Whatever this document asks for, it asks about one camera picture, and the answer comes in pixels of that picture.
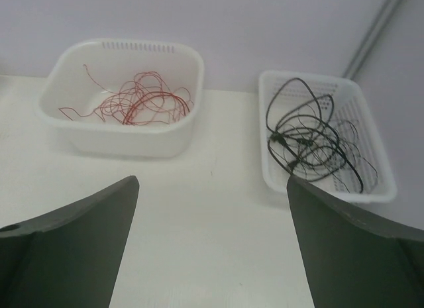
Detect red thin wire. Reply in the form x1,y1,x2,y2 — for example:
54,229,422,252
121,91,191,126

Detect black thin wire bundle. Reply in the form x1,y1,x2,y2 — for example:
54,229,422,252
291,117,379,193

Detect right aluminium frame post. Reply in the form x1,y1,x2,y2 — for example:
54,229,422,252
343,0,405,80

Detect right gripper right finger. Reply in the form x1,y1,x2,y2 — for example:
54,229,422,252
287,176,423,307

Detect thin coloured wires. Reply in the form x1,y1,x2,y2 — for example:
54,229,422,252
92,72,195,126

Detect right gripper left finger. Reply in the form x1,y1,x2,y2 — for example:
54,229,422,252
1,176,139,307

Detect right white perforated basket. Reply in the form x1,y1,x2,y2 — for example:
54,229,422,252
258,70,397,203

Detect white centre plastic tub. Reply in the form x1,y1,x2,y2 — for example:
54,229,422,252
35,38,205,158

